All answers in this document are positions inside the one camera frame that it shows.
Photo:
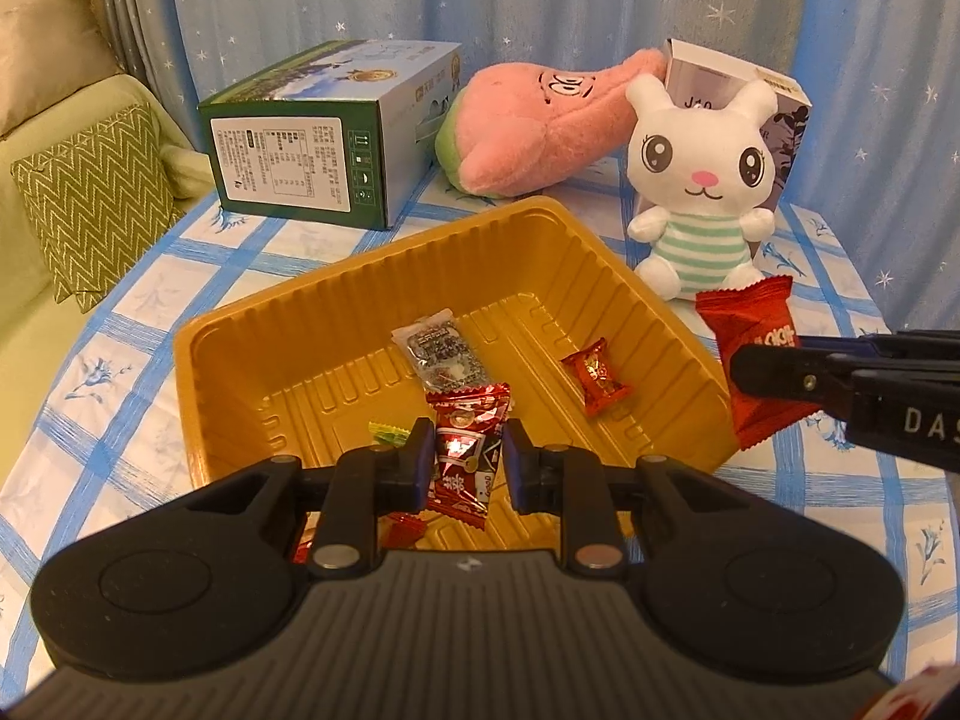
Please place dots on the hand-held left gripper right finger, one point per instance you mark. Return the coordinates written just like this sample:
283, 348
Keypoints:
521, 472

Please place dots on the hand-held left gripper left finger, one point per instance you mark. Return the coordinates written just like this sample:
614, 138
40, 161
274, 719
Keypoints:
412, 465

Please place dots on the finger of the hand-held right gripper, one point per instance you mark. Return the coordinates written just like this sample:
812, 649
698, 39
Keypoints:
787, 379
847, 345

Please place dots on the yellow-green candy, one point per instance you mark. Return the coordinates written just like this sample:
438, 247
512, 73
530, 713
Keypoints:
388, 433

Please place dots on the dark red candy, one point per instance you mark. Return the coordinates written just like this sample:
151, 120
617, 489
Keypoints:
465, 457

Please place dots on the red pillow snack packet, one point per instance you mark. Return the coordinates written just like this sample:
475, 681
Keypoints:
739, 315

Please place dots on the grey snack packet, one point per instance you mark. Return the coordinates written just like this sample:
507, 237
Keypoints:
439, 349

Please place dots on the red-orange candy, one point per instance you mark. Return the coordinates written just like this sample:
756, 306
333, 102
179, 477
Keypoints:
596, 379

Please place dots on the yellow plastic tray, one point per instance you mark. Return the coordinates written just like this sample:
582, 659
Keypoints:
525, 277

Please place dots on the white rabbit plush toy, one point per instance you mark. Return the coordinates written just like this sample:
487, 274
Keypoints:
697, 157

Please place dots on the blue checked floral tablecloth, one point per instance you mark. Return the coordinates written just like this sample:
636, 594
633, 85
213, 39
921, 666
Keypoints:
127, 390

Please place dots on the white and grey carton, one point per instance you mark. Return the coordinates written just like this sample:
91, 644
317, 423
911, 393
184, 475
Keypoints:
705, 75

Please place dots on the green and white carton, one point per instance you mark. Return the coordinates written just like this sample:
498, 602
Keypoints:
285, 157

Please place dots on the pink plush toy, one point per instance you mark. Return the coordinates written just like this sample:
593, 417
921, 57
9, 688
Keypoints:
525, 120

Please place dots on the green zigzag cushion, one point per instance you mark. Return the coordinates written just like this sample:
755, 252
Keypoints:
97, 202

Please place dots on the light green sofa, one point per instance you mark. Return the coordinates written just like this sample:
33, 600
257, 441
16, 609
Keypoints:
30, 255

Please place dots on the blue star curtain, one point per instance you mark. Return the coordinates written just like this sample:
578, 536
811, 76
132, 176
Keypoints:
525, 0

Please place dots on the grey curtain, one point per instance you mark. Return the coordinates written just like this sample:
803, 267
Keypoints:
127, 7

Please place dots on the beige satin cushion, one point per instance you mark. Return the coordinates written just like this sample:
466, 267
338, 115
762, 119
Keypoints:
45, 52

